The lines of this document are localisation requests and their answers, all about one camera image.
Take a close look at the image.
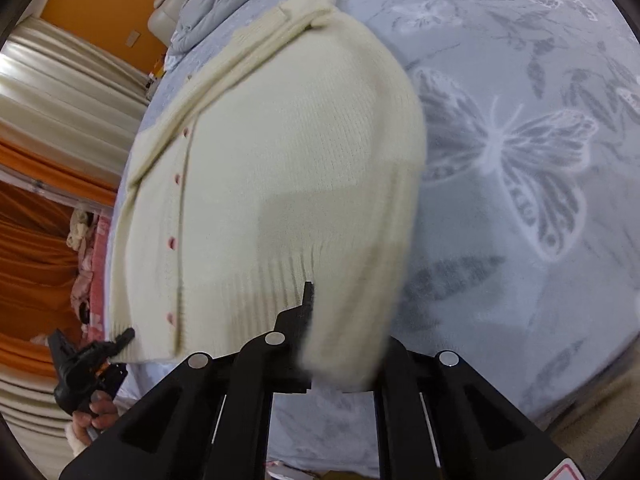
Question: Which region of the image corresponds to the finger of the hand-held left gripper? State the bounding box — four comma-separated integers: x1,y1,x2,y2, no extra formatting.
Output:
47,329,76,368
90,328,136,361

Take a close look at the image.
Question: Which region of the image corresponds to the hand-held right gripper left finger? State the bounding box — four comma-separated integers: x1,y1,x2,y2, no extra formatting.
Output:
59,281,317,480

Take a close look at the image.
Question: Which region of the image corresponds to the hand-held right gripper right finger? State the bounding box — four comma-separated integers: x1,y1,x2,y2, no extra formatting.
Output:
374,337,587,480

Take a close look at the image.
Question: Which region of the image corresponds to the cream knit cardigan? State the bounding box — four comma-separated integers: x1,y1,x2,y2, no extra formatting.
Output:
107,0,429,394

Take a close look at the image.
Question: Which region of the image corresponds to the person's left hand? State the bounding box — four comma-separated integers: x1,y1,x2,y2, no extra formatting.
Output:
72,391,121,447

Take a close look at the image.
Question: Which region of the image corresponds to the cream curtain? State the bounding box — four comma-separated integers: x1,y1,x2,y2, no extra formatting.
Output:
0,360,81,480
0,15,152,192

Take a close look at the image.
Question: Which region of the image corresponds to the pink blanket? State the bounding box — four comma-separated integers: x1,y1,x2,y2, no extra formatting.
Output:
70,212,115,347

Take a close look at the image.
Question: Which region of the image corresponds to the orange curtain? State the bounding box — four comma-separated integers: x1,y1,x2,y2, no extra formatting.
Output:
0,139,120,382

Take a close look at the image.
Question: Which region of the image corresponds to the beige cloth bundle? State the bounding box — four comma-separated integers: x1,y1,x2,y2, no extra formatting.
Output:
67,207,99,252

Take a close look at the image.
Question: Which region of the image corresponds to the bed with butterfly sheet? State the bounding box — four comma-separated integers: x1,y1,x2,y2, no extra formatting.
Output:
102,0,640,479

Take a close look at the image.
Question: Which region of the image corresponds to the grey duvet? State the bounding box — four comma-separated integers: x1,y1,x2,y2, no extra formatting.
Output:
170,0,301,54

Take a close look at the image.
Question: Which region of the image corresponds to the beige padded headboard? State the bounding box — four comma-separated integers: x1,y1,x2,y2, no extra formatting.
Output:
147,0,236,52

